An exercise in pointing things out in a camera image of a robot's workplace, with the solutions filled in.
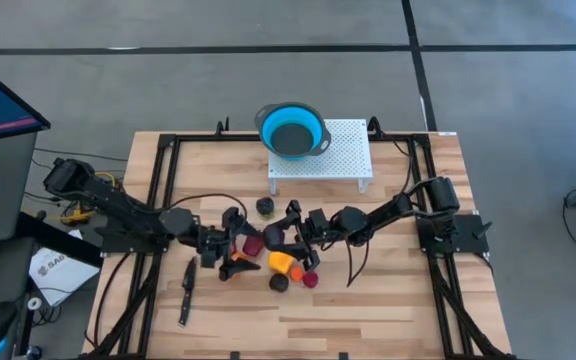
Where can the dark brown round fruit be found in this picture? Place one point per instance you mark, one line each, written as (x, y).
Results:
(278, 283)

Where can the red yellow peach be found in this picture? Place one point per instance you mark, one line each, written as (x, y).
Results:
(239, 256)

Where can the white table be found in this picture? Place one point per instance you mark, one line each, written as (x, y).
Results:
(348, 160)

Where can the black aluminium table frame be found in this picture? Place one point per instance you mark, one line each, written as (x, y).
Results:
(218, 137)

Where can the small bumpy fruit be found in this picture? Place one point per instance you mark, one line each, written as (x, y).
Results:
(265, 206)

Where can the black kitchen knife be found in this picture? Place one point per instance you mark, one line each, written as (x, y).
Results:
(188, 285)

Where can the small orange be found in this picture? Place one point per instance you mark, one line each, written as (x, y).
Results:
(296, 274)

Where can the blue collapsible colander bowl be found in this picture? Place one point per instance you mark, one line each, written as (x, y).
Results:
(273, 125)

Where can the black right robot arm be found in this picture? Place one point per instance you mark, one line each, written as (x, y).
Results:
(393, 205)

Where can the white tape roll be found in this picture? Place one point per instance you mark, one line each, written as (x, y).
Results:
(29, 303)

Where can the black edge clip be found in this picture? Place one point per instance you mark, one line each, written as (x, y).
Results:
(344, 356)
(235, 356)

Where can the black frame bracket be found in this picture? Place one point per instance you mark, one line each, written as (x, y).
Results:
(225, 129)
(374, 127)

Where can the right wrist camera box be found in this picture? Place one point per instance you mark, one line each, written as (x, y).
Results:
(318, 219)

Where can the red pomegranate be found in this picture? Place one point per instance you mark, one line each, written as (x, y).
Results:
(310, 280)

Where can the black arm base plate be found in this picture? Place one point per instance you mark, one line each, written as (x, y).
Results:
(473, 240)
(118, 244)

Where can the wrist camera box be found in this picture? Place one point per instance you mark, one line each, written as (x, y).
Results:
(209, 258)
(318, 219)

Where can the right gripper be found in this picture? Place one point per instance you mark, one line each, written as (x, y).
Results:
(320, 237)

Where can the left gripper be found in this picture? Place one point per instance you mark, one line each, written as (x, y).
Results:
(215, 239)

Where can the black side desk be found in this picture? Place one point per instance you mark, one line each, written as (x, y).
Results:
(5, 260)

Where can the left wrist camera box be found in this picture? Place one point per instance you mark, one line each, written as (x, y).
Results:
(209, 258)

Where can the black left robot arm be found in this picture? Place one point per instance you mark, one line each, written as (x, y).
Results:
(118, 202)

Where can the white paper booklet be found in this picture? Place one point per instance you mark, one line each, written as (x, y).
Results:
(63, 275)

